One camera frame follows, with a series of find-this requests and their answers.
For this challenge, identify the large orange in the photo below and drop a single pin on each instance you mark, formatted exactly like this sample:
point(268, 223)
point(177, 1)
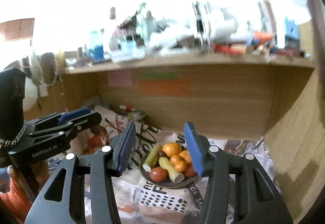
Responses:
point(185, 156)
point(172, 149)

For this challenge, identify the small dark fruit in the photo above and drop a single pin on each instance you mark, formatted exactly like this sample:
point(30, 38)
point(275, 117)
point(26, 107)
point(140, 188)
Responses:
point(161, 154)

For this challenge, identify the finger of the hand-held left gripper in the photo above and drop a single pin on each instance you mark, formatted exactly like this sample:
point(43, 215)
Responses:
point(73, 114)
point(83, 122)

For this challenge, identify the blue plastic object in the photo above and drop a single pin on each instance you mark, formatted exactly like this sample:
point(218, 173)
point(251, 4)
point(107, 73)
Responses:
point(291, 33)

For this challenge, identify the small mandarin orange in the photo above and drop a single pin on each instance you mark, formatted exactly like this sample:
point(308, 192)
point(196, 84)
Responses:
point(180, 166)
point(175, 159)

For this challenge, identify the dark round plate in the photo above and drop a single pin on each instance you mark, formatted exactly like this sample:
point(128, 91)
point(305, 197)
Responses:
point(165, 184)

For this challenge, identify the person's left hand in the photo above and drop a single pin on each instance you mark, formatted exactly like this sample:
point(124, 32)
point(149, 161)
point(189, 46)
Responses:
point(39, 170)

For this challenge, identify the yellow corn cob piece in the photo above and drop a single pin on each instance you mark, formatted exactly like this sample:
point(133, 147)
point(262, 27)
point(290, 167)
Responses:
point(152, 158)
point(170, 169)

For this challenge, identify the pink paper note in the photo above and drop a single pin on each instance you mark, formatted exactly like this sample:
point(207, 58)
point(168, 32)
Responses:
point(119, 78)

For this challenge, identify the clutter of desk items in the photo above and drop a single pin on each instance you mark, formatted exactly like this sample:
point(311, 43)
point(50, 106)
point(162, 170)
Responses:
point(177, 38)

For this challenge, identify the green paper note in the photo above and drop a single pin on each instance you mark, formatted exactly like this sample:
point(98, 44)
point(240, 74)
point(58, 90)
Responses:
point(158, 75)

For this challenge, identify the orange paper note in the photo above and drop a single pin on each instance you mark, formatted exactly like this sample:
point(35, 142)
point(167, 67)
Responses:
point(165, 88)

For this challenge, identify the red tomato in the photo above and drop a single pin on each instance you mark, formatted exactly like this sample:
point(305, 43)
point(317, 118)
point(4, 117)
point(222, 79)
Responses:
point(189, 172)
point(158, 174)

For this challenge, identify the brown wooden panel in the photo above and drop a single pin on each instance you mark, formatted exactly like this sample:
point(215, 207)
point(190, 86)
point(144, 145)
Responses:
point(17, 29)

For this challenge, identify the newspaper print cloth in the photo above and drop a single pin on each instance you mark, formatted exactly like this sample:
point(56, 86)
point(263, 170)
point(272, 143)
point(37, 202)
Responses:
point(157, 201)

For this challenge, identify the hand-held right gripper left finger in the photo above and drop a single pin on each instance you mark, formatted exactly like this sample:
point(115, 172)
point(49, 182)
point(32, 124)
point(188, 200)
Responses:
point(124, 147)

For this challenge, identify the red and white tube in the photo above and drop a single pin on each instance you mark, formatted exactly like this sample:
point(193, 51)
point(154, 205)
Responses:
point(125, 107)

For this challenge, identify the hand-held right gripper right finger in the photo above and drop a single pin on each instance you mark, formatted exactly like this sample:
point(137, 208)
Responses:
point(193, 147)

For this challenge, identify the brown round fan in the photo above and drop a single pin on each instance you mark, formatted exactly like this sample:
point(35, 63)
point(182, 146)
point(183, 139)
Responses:
point(48, 69)

